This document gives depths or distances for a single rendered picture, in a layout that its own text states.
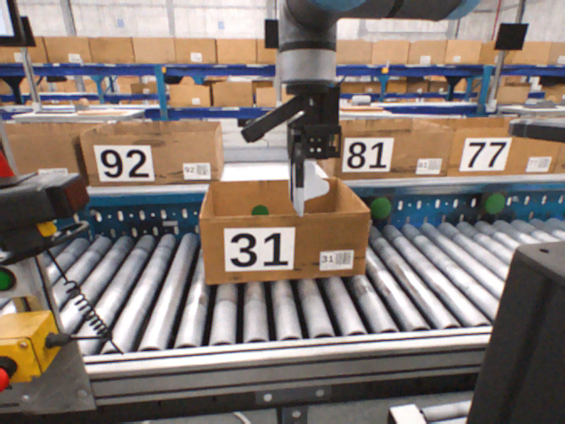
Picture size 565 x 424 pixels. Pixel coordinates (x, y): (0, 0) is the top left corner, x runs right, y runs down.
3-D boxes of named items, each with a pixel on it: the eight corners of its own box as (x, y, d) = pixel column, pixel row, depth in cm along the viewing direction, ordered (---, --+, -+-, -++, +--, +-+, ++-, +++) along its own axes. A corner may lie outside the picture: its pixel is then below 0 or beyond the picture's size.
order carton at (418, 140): (332, 182, 113) (335, 130, 106) (315, 162, 140) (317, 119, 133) (446, 179, 117) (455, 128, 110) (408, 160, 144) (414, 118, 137)
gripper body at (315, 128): (340, 162, 56) (344, 83, 52) (288, 164, 55) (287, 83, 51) (330, 157, 63) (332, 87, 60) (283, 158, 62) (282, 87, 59)
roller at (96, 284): (51, 365, 60) (44, 385, 61) (138, 236, 108) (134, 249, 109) (20, 357, 59) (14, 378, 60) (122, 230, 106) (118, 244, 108)
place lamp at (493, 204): (483, 214, 114) (488, 195, 112) (481, 214, 116) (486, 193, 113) (504, 214, 115) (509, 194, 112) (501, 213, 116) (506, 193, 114)
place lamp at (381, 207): (369, 219, 111) (372, 199, 108) (368, 218, 112) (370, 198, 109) (390, 219, 111) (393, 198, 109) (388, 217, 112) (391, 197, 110)
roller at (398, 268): (440, 350, 68) (445, 330, 66) (359, 236, 116) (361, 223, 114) (465, 348, 69) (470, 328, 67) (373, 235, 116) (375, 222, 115)
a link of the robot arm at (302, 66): (282, 49, 49) (277, 60, 59) (282, 85, 51) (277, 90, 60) (342, 49, 50) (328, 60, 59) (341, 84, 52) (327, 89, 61)
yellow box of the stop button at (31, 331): (-22, 394, 46) (-40, 353, 44) (16, 349, 54) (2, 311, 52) (89, 386, 48) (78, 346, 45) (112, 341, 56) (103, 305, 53)
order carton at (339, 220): (203, 285, 80) (197, 219, 74) (213, 232, 107) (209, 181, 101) (366, 275, 84) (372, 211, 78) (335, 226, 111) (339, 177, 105)
